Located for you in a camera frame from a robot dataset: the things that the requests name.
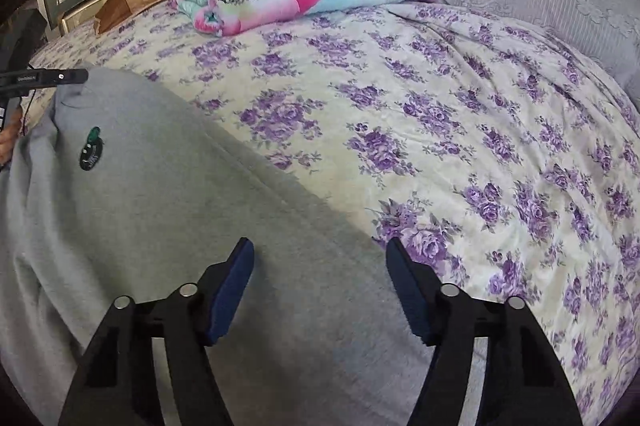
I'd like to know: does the person's left hand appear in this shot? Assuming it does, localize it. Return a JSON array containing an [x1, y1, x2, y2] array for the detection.
[[0, 113, 23, 169]]

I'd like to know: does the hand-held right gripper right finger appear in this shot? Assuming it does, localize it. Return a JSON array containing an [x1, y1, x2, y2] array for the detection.
[[385, 237, 583, 426]]

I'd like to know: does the purple floral bedspread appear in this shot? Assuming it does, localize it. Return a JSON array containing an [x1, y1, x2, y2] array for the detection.
[[27, 0, 640, 426]]

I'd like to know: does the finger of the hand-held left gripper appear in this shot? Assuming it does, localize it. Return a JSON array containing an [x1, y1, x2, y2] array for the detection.
[[10, 68, 90, 87]]

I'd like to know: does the black cable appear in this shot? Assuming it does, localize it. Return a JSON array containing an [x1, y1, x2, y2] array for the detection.
[[17, 88, 38, 139]]

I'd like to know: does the grey sweater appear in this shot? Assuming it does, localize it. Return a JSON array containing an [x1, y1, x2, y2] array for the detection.
[[0, 66, 496, 426]]

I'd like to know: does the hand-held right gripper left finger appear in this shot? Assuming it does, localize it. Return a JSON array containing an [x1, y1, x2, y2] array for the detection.
[[57, 237, 256, 426]]

